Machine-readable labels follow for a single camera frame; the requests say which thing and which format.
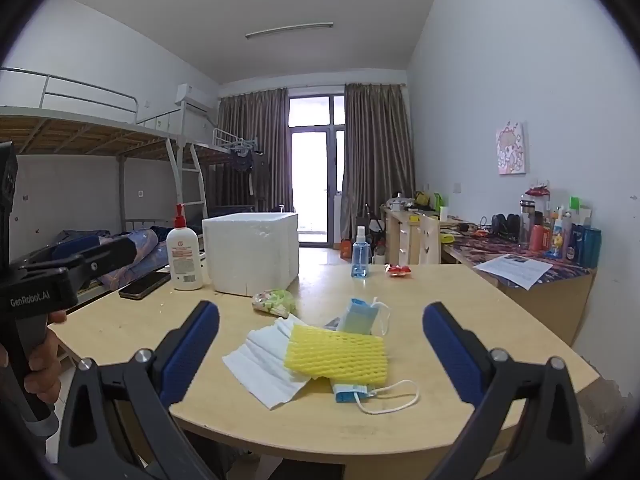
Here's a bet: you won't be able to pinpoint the blue printed blanket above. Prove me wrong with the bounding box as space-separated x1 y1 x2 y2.
55 226 171 288

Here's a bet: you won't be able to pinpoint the metal bunk bed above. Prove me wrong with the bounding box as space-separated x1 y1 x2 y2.
185 127 266 211
0 67 211 306

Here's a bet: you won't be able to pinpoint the black smartphone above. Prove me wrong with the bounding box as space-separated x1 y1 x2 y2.
118 271 172 301

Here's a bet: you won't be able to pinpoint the glass balcony door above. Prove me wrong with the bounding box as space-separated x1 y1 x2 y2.
289 92 347 247

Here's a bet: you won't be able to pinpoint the desk with printed cloth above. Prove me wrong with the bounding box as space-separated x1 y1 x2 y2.
440 220 598 346

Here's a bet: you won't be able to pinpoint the wooden chair with smiley face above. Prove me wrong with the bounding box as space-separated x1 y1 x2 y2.
417 212 442 265

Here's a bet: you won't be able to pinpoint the wooden desk with drawers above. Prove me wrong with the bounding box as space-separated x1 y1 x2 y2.
381 204 451 266

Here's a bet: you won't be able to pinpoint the blue face mask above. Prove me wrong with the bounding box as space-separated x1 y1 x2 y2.
336 296 392 337
330 379 420 415

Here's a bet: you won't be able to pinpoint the black headphones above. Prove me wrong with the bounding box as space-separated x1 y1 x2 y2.
491 213 521 241

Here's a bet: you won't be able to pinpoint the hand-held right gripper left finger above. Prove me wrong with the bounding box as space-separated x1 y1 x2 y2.
57 300 236 480

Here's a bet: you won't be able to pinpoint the brown curtain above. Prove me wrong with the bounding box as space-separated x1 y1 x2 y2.
344 82 416 246
216 87 293 211

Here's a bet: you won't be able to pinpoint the white foam box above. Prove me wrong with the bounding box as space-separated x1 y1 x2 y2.
201 212 300 297

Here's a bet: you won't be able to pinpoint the white tissue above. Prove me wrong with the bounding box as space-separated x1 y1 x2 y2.
222 313 313 411

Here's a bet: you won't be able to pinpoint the hanging dark clothes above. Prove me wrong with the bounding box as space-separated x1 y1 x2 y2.
225 142 266 211

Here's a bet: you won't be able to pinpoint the printed paper sheet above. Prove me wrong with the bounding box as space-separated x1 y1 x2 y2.
472 253 553 291

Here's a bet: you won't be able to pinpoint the pink wall poster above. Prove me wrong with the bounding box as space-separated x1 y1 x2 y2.
496 121 528 176

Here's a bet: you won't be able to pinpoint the white air conditioner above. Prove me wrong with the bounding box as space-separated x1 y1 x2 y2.
175 83 219 111

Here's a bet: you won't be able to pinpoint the green and white candy packet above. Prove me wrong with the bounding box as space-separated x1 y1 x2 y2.
251 287 297 318

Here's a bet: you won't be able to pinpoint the cluster of toiletry bottles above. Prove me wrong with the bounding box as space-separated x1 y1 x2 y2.
518 187 603 268

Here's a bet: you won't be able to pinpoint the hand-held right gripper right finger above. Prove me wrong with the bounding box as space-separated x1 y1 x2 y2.
422 301 586 480

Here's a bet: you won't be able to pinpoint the person's left hand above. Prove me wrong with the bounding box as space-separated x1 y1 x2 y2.
24 309 68 413

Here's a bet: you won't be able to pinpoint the blue spray bottle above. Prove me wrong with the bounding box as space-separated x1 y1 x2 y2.
351 226 370 279

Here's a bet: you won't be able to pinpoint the white lotion pump bottle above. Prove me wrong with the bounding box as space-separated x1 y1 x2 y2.
166 203 205 292

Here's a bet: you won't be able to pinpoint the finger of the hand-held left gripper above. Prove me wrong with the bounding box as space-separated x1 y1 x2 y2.
50 236 108 263
15 236 137 293

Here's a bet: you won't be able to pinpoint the white metal ladder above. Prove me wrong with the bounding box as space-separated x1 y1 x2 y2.
167 137 208 221

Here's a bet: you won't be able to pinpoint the yellow foam net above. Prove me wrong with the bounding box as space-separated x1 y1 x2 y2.
283 323 389 386

